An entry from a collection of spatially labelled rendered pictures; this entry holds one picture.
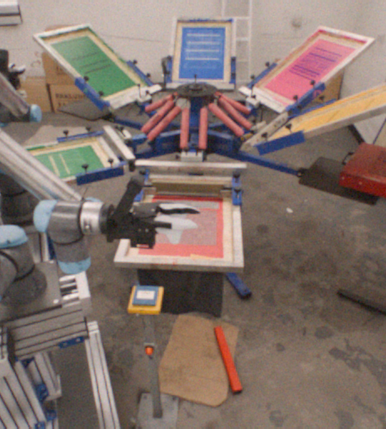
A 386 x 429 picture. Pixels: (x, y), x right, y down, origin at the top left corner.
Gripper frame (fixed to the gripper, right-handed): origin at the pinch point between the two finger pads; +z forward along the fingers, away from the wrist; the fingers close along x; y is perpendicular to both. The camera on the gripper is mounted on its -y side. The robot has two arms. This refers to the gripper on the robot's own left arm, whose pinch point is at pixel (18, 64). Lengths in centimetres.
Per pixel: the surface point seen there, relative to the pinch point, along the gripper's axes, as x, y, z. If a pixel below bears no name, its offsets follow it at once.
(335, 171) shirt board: 180, 48, 38
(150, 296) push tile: 78, 61, -76
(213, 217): 103, 59, -18
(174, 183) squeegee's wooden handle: 80, 52, 0
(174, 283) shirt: 88, 80, -49
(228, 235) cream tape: 111, 58, -33
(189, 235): 92, 60, -33
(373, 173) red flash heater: 188, 32, 8
